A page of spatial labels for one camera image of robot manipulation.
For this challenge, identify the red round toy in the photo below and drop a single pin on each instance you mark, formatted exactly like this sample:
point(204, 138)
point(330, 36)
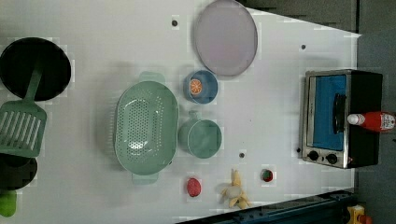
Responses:
point(194, 187)

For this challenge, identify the lime green object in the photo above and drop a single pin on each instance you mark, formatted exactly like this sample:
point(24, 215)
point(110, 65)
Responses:
point(8, 201)

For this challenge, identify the pink round plate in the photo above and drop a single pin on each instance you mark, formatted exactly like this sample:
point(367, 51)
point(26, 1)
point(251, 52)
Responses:
point(226, 38)

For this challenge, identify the peeled banana toy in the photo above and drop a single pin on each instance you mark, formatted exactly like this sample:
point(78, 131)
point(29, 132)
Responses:
point(234, 193)

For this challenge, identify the blue bowl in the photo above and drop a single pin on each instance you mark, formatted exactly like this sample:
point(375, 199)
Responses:
point(210, 87)

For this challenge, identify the green cup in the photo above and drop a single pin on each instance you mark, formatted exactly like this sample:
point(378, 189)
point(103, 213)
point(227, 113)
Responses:
point(202, 138)

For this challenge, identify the green oval colander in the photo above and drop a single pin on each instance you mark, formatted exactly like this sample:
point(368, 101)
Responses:
point(145, 138)

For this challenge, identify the strawberry toy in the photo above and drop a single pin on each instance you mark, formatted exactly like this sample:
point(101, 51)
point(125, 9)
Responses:
point(267, 175)

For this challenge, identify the black pot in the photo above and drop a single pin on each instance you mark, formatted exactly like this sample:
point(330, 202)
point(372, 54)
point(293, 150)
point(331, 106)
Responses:
point(16, 172)

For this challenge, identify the red ketchup bottle plush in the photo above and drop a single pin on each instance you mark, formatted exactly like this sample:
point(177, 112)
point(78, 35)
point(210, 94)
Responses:
point(376, 121)

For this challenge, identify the orange slice toy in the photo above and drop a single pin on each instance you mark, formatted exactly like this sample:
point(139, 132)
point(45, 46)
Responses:
point(195, 86)

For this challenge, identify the green slotted spatula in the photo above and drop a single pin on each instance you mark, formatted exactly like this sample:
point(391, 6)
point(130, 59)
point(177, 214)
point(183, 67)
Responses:
point(23, 123)

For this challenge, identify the black toaster oven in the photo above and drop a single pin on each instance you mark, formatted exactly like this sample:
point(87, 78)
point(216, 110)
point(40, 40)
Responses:
point(329, 97)

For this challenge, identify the black round pan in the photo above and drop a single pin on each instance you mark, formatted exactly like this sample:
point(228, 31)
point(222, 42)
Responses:
point(18, 62)

